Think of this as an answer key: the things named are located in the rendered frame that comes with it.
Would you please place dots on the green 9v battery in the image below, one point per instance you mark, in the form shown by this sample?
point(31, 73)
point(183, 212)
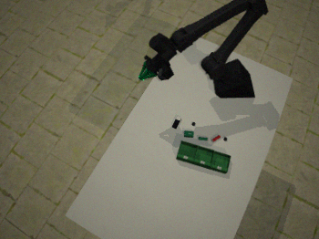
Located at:
point(188, 134)

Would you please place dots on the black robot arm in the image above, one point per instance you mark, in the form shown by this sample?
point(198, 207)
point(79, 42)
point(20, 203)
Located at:
point(209, 64)

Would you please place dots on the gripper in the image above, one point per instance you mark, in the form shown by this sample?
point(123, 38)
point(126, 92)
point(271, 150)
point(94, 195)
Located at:
point(150, 71)

